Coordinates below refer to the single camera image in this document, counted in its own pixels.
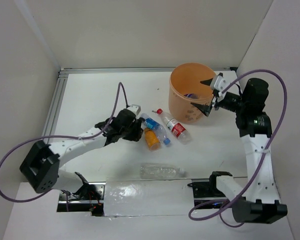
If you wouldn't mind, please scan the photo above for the orange juice bottle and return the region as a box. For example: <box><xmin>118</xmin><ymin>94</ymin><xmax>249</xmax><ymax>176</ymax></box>
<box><xmin>144</xmin><ymin>127</ymin><xmax>161</xmax><ymax>151</ymax></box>

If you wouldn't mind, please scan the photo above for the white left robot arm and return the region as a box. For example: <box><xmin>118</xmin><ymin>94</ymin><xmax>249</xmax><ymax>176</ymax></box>
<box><xmin>19</xmin><ymin>105</ymin><xmax>143</xmax><ymax>200</ymax></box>

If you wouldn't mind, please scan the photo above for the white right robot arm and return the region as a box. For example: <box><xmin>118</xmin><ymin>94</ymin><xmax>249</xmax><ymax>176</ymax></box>
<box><xmin>192</xmin><ymin>76</ymin><xmax>288</xmax><ymax>224</ymax></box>

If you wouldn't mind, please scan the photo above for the orange plastic bin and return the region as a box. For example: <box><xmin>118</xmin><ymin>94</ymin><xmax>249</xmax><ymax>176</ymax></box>
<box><xmin>168</xmin><ymin>62</ymin><xmax>216</xmax><ymax>124</ymax></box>

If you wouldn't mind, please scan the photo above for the blue label plastic bottle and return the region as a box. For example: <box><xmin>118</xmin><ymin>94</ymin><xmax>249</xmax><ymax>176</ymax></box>
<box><xmin>140</xmin><ymin>113</ymin><xmax>171</xmax><ymax>146</ymax></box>

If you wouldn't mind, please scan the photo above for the red label plastic bottle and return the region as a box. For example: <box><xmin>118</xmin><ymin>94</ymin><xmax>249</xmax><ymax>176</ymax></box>
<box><xmin>155</xmin><ymin>108</ymin><xmax>191</xmax><ymax>144</ymax></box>

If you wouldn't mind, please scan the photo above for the clear label-free plastic bottle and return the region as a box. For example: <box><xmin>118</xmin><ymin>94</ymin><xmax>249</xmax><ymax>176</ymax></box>
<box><xmin>139</xmin><ymin>163</ymin><xmax>186</xmax><ymax>180</ymax></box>

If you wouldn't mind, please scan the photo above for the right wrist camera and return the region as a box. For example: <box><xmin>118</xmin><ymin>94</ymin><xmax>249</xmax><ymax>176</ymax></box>
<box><xmin>210</xmin><ymin>72</ymin><xmax>229</xmax><ymax>97</ymax></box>

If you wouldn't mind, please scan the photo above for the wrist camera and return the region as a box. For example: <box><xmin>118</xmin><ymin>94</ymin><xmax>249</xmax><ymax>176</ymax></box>
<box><xmin>210</xmin><ymin>72</ymin><xmax>229</xmax><ymax>97</ymax></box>
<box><xmin>127</xmin><ymin>104</ymin><xmax>141</xmax><ymax>116</ymax></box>

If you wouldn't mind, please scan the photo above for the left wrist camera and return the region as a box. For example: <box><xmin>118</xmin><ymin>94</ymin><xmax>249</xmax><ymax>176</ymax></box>
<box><xmin>127</xmin><ymin>104</ymin><xmax>141</xmax><ymax>116</ymax></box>

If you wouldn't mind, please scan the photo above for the aluminium frame rail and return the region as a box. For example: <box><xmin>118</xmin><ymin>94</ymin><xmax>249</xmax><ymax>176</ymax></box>
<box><xmin>41</xmin><ymin>66</ymin><xmax>238</xmax><ymax>141</ymax></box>

